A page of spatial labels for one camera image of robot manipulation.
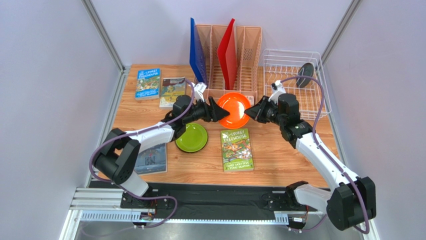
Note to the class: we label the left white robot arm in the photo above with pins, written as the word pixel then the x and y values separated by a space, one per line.
pixel 116 157

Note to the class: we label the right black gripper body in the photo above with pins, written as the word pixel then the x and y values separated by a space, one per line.
pixel 262 110

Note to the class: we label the blue treehouse book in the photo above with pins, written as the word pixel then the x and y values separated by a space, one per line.
pixel 148 84

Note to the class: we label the yellow grey paperback book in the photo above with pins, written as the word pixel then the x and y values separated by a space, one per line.
pixel 171 88

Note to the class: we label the dark grey plate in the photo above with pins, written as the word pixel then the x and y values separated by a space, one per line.
pixel 305 74

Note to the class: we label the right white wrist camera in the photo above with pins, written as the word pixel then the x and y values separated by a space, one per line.
pixel 277 90

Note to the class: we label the green treehouse book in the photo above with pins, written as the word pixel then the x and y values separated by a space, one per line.
pixel 236 150

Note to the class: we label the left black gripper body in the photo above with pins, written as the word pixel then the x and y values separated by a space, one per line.
pixel 200 111

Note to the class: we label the white wire dish rack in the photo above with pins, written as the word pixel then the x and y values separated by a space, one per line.
pixel 282 64

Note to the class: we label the red plastic folder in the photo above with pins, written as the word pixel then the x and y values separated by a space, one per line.
pixel 227 56

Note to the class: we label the pink plastic file organizer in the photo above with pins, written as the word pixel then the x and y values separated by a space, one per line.
pixel 249 43

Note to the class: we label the green plate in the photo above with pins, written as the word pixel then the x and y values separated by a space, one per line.
pixel 194 139

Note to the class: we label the Nineteen Eighty-Four book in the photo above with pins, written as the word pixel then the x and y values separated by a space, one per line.
pixel 152 160

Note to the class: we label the blue plastic folder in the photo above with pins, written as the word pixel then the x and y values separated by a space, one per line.
pixel 196 55

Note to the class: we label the orange plate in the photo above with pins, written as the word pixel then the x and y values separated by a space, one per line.
pixel 236 104

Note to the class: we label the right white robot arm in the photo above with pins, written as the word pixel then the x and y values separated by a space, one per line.
pixel 326 159

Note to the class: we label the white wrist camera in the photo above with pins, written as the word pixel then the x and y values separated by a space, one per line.
pixel 277 90
pixel 198 90

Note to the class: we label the aluminium frame rail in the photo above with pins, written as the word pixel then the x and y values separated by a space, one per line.
pixel 103 202

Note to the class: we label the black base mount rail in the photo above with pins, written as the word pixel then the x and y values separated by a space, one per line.
pixel 215 202

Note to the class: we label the small white pink box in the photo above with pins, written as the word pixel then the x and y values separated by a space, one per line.
pixel 251 100

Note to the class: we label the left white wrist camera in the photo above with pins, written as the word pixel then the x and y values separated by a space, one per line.
pixel 198 90

